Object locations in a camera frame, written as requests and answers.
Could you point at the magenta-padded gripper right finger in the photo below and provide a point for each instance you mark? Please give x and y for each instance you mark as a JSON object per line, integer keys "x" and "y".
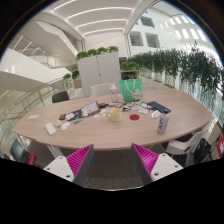
{"x": 165, "y": 165}

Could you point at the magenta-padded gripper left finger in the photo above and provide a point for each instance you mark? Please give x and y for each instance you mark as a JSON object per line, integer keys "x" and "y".
{"x": 60, "y": 166}

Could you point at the purple drink bottle black cap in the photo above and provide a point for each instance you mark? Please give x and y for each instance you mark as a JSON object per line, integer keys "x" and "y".
{"x": 163, "y": 122}

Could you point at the white chair with dark seat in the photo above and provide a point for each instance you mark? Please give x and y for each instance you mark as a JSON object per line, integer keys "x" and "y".
{"x": 181, "y": 145}

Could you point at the white power strip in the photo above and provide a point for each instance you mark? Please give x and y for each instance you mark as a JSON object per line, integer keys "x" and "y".
{"x": 50, "y": 128}

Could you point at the black backpack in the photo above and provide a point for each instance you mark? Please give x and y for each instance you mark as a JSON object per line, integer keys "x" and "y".
{"x": 202, "y": 150}

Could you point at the white computer mouse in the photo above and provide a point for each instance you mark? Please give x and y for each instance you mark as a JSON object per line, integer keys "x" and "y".
{"x": 65, "y": 126}

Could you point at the black and red office chair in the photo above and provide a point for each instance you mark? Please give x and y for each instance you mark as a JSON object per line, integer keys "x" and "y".
{"x": 18, "y": 150}

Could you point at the teal marker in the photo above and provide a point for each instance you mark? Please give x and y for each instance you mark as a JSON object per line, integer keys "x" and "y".
{"x": 77, "y": 121}

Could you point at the white packet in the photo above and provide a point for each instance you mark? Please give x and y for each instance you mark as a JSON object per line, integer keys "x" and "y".
{"x": 156, "y": 114}

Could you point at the white paper card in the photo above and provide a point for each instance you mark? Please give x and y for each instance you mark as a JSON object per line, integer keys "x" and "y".
{"x": 33, "y": 116}

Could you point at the flat round red coaster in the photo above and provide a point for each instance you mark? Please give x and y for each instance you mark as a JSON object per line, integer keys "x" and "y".
{"x": 134, "y": 117}

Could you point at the dark blue keyboard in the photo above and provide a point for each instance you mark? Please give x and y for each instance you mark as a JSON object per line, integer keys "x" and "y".
{"x": 159, "y": 107}

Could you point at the open book with papers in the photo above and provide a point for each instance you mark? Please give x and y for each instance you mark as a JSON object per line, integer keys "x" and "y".
{"x": 90, "y": 109}

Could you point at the colourful sticker sheet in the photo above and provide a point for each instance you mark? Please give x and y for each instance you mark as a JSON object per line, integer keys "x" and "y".
{"x": 101, "y": 114}

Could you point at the pale yellow mug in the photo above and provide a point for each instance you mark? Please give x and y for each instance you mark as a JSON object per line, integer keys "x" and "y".
{"x": 116, "y": 115}

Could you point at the black wallet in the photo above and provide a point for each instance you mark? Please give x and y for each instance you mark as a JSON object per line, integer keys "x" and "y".
{"x": 103, "y": 105}

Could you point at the green tote bag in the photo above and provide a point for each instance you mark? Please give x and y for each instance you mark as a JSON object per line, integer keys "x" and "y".
{"x": 128, "y": 90}

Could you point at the clear bottle white lid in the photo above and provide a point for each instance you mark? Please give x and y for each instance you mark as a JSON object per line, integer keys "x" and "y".
{"x": 113, "y": 94}

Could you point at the small planter by railing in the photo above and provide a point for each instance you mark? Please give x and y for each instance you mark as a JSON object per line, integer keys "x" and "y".
{"x": 75, "y": 76}

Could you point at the long hedge of green plants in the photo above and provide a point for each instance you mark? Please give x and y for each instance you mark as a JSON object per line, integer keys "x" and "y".
{"x": 193, "y": 68}

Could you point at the white cabinet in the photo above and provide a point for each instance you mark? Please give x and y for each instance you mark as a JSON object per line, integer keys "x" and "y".
{"x": 98, "y": 73}

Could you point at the low planter with green plants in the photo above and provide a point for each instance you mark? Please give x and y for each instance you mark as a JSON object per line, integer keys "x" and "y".
{"x": 129, "y": 66}

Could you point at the green plants atop cabinet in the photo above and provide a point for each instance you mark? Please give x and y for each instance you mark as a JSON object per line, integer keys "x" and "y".
{"x": 96, "y": 51}

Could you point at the row of ceiling light strips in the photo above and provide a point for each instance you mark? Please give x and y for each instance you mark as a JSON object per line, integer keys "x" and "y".
{"x": 100, "y": 20}

